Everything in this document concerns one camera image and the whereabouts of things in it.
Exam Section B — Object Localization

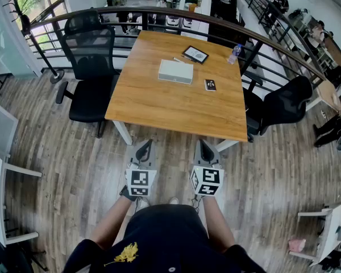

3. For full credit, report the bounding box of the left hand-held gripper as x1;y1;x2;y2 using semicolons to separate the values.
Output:
125;139;157;197

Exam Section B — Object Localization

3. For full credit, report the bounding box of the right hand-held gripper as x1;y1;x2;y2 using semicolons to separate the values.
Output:
189;139;225;197

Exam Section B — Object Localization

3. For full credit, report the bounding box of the white drawer of box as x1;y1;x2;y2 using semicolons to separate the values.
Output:
158;72;193;85

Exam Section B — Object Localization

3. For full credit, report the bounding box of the white box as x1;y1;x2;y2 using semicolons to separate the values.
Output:
157;59;194;85

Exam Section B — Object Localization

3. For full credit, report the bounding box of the person's right forearm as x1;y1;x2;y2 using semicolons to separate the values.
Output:
200;195;236;253

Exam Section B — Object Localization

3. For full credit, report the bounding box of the person's left forearm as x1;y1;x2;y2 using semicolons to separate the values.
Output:
90;195;138;250

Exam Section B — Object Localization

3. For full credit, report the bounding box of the person's white left shoe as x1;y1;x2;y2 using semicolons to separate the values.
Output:
135;197;151;212

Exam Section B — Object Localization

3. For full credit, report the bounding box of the wooden table with white legs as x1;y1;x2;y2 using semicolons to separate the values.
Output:
105;30;248;154

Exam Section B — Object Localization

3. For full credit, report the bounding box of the black notebook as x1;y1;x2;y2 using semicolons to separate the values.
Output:
203;78;218;92

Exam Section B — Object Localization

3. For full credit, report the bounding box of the person's black clothing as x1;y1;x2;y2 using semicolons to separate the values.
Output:
62;204;268;273

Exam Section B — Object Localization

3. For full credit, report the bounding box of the black mesh office chair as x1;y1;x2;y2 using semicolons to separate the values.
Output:
64;9;103;34
55;24;122;139

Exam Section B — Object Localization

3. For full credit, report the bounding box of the black framed tablet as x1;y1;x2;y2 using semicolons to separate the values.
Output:
182;45;210;65

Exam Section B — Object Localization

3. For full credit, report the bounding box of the clear plastic water bottle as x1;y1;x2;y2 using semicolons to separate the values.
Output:
227;43;243;65

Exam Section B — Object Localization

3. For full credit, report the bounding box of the pink cloth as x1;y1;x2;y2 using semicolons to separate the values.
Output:
288;238;307;253

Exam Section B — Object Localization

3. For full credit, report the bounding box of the small wooden desk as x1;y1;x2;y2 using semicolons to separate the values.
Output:
315;80;339;111

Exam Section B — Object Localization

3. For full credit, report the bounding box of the black railing with wooden handrail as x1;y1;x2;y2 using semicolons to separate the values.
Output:
24;6;328;97

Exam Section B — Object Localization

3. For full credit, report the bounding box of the white side table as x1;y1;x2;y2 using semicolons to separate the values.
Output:
289;197;341;267

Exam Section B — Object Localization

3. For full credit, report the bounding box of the black coat rack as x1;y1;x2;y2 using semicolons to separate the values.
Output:
2;0;65;85

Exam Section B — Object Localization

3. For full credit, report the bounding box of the black wrist strap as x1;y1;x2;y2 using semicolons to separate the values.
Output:
119;185;139;202

